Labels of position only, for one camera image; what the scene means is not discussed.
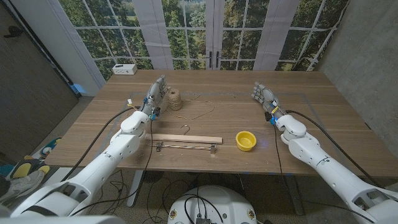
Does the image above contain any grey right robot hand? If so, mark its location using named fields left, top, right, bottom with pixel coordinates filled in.
left=251, top=82, right=287, bottom=121

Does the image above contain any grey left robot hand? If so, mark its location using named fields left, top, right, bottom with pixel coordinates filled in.
left=139, top=74, right=171, bottom=118

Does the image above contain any jute twine spool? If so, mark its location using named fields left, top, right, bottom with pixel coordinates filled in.
left=167, top=88, right=183, bottom=111

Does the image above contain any jute thread strand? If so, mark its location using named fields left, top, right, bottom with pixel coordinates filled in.
left=166, top=95, right=216, bottom=121

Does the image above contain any wooden hanger stick with clips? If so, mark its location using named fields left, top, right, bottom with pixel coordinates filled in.
left=144, top=124, right=223, bottom=156

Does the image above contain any yellow plastic cup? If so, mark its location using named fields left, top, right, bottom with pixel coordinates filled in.
left=235, top=130, right=257, bottom=152

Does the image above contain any white power strip box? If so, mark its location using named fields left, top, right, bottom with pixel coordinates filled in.
left=112, top=63, right=138, bottom=76

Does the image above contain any printed forest window backdrop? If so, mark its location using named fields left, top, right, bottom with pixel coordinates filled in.
left=58, top=0, right=351, bottom=82

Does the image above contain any blue floor object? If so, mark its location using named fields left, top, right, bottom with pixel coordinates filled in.
left=70, top=83, right=86, bottom=95

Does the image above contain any white table leg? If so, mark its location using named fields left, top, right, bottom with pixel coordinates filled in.
left=126, top=170, right=144, bottom=208

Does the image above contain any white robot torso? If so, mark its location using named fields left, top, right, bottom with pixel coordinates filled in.
left=167, top=185, right=258, bottom=224

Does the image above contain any grey sneaker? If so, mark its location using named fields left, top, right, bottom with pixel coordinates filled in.
left=0, top=169, right=46, bottom=203

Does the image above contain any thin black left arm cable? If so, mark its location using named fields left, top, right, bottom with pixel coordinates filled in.
left=70, top=119, right=154, bottom=217

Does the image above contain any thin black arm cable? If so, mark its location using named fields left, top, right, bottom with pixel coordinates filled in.
left=70, top=119, right=154, bottom=217
left=272, top=123, right=376, bottom=224

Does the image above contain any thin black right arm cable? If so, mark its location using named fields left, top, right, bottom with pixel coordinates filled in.
left=272, top=123, right=376, bottom=224

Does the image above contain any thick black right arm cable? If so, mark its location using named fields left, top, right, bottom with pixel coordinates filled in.
left=285, top=109, right=379, bottom=186

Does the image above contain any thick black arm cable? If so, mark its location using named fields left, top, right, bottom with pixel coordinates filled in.
left=61, top=105, right=141, bottom=182
left=285, top=109, right=379, bottom=186

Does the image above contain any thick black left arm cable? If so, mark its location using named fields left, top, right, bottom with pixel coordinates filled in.
left=61, top=105, right=141, bottom=182

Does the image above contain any black torso cable loop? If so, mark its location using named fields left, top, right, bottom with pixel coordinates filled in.
left=184, top=194, right=225, bottom=224

